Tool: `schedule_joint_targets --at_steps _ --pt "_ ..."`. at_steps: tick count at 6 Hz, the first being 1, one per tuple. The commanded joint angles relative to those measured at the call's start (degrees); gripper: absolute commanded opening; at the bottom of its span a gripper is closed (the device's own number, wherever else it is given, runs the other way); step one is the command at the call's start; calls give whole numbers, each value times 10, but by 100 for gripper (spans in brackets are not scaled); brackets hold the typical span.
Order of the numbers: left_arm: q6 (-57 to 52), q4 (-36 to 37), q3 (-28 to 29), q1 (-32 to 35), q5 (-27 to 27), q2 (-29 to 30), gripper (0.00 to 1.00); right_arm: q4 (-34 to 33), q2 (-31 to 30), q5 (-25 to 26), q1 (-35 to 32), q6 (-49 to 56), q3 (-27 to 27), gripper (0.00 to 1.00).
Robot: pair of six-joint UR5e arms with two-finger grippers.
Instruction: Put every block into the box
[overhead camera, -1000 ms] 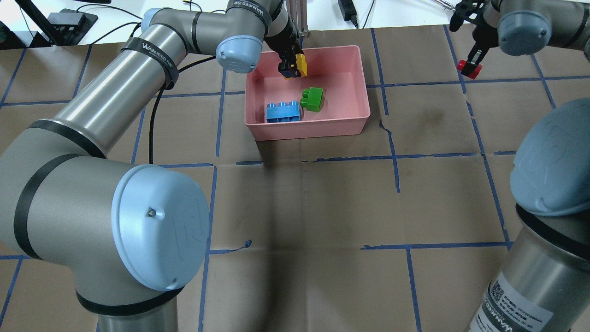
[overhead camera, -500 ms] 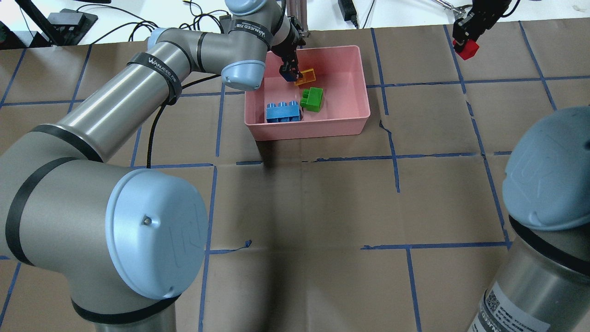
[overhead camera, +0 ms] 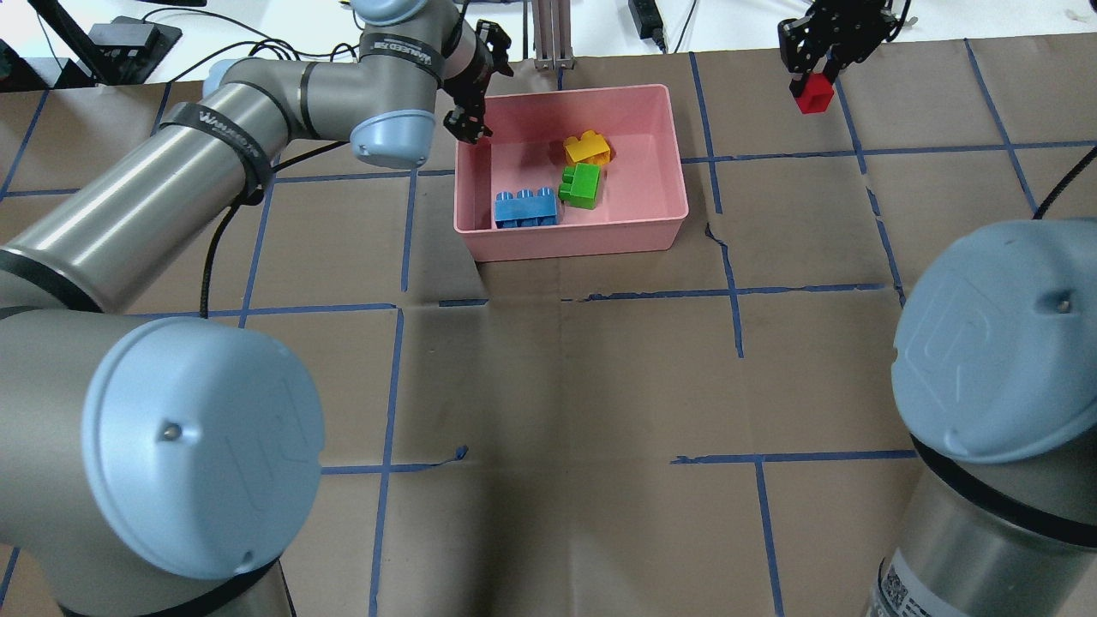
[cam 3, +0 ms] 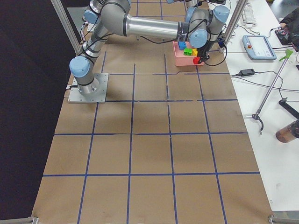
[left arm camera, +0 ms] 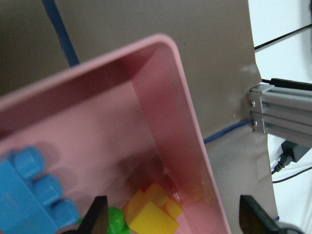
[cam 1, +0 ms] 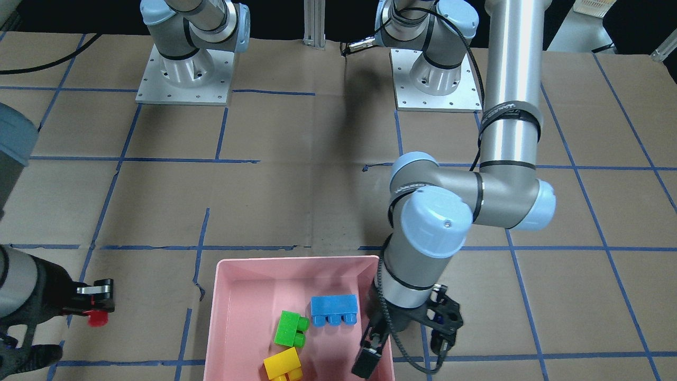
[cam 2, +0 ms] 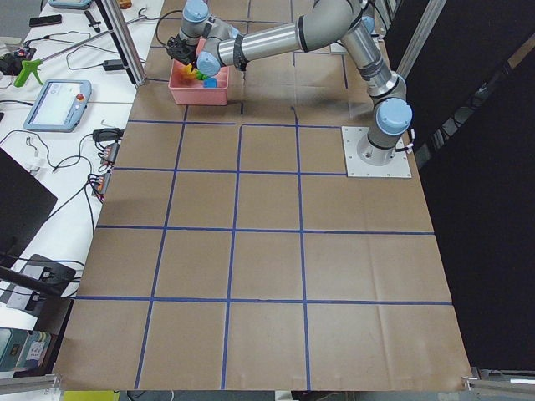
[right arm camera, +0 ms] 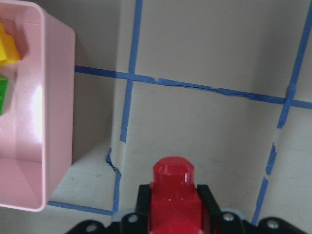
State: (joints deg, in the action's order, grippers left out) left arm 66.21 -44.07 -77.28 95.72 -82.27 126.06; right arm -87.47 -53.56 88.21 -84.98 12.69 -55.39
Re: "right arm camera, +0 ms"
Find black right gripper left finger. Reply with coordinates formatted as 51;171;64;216
136;184;151;218

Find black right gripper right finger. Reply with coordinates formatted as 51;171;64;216
197;184;221;218

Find red toy block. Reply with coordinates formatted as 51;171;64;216
149;156;202;234

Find green toy block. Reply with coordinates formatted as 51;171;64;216
0;76;9;115

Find yellow toy block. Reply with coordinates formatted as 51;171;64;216
0;22;20;66

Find pink plastic box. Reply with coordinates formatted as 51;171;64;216
0;0;75;212

